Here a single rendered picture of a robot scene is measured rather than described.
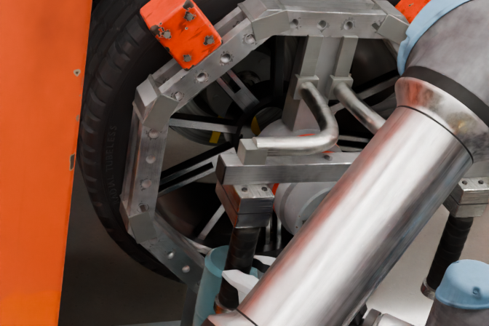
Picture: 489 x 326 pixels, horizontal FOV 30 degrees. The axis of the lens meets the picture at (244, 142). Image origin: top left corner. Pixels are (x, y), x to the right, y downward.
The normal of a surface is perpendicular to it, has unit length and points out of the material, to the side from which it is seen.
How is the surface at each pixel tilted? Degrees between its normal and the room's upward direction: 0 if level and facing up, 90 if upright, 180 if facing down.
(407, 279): 0
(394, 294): 0
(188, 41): 90
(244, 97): 90
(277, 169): 90
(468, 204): 90
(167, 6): 45
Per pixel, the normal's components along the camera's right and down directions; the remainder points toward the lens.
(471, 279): 0.18, -0.86
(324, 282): 0.00, -0.19
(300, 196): -0.75, -0.37
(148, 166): 0.32, 0.51
